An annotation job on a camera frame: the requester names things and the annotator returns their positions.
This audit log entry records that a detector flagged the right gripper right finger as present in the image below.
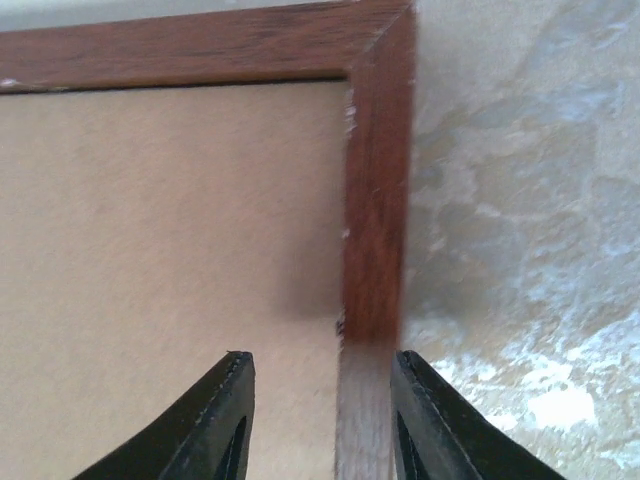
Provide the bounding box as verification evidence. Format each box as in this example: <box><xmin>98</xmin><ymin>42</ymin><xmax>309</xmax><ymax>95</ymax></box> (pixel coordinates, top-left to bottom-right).
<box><xmin>391</xmin><ymin>350</ymin><xmax>564</xmax><ymax>480</ymax></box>

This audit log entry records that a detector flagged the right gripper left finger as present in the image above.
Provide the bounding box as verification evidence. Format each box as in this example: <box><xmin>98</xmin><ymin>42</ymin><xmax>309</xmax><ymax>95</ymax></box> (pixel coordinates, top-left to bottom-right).
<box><xmin>76</xmin><ymin>351</ymin><xmax>255</xmax><ymax>480</ymax></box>

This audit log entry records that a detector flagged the brown wooden picture frame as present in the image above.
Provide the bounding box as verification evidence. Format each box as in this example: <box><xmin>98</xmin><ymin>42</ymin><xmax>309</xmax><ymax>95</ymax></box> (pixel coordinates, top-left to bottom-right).
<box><xmin>1</xmin><ymin>1</ymin><xmax>416</xmax><ymax>479</ymax></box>

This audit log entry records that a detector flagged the brown fibreboard backing panel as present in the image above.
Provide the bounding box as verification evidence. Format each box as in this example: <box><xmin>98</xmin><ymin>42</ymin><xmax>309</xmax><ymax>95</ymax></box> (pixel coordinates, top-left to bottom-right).
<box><xmin>1</xmin><ymin>82</ymin><xmax>347</xmax><ymax>479</ymax></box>

